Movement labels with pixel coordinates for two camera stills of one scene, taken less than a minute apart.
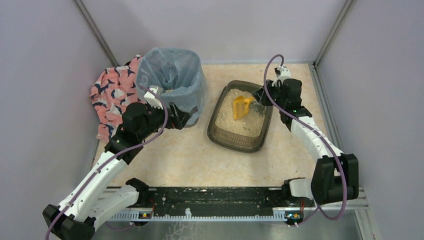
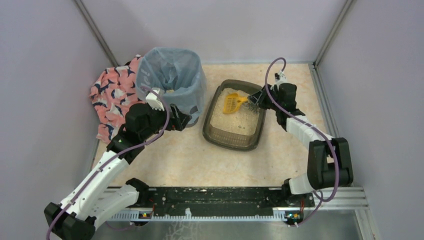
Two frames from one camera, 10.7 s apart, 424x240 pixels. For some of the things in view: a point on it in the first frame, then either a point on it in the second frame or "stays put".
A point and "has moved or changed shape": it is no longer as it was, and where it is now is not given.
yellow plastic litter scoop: [241, 106] → [232, 102]
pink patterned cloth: [113, 90] stays put
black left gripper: [174, 115] stays put
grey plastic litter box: [234, 140] has moved or changed shape
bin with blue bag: [180, 74] stays put
